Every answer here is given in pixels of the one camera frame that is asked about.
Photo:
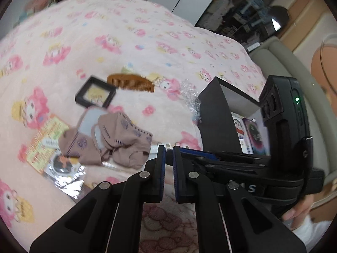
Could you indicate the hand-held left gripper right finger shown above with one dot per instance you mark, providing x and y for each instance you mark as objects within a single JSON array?
[{"x": 177, "y": 179}]

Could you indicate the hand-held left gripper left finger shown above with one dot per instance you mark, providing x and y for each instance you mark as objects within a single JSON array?
[{"x": 159, "y": 179}]

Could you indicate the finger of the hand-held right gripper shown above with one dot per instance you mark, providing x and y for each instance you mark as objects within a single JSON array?
[
  {"x": 231, "y": 169},
  {"x": 210, "y": 156}
]

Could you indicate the cartoon bead kit packet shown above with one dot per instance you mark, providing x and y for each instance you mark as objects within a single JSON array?
[{"x": 237, "y": 127}]

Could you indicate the black storage box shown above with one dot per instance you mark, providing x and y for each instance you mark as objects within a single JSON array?
[{"x": 216, "y": 116}]

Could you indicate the person's right hand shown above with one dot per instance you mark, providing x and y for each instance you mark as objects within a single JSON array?
[{"x": 297, "y": 209}]

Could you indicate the small white object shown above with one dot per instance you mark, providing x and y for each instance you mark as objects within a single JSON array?
[{"x": 155, "y": 149}]

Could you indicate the purple printed packet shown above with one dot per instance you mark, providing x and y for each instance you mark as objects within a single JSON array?
[{"x": 252, "y": 137}]

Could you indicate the clear bubble wrap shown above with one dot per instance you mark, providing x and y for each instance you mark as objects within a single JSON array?
[{"x": 188, "y": 95}]

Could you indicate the person's head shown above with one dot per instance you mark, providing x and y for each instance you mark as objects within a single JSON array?
[{"x": 326, "y": 76}]

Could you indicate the grey face mask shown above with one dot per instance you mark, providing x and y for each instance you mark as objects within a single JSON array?
[{"x": 88, "y": 122}]

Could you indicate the silver foil packet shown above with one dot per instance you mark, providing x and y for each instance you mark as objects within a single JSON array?
[{"x": 63, "y": 164}]

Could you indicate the person's white clothing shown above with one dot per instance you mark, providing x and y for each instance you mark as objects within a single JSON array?
[{"x": 313, "y": 230}]

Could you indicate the brown wooden comb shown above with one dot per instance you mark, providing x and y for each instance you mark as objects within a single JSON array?
[{"x": 126, "y": 82}]

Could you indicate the colourful printed leaflet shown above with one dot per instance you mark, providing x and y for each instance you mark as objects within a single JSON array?
[{"x": 39, "y": 150}]

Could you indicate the black glass cabinet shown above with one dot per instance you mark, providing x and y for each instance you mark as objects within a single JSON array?
[{"x": 237, "y": 10}]

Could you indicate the pink printed blanket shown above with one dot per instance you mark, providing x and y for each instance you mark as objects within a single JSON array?
[{"x": 131, "y": 44}]

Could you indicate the black square display frame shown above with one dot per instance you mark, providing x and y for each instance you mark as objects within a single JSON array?
[{"x": 81, "y": 96}]

